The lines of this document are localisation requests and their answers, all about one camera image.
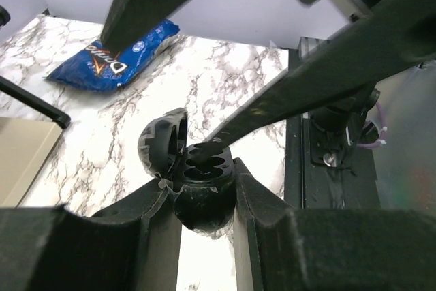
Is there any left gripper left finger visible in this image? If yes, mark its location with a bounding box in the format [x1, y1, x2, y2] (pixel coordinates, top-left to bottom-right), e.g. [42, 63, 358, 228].
[1, 179, 181, 290]

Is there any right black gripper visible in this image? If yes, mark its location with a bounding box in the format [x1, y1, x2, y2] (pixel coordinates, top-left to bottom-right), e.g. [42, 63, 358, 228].
[205, 0, 435, 147]

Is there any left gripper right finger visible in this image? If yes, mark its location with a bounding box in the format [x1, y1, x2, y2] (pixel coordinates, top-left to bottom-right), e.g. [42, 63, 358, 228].
[234, 159, 435, 290]

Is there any black earbud charging case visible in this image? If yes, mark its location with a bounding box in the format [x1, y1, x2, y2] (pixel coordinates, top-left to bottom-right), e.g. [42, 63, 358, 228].
[137, 108, 236, 235]

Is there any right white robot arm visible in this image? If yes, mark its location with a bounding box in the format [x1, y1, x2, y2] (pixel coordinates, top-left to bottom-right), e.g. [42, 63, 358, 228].
[101, 0, 435, 159]

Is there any blue Doritos chip bag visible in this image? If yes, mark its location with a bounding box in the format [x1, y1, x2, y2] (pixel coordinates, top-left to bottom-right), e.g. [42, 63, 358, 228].
[46, 19, 180, 93]

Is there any beige three-tier shelf rack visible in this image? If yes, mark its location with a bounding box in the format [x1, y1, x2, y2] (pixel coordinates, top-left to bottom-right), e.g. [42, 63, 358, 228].
[1, 14, 71, 207]

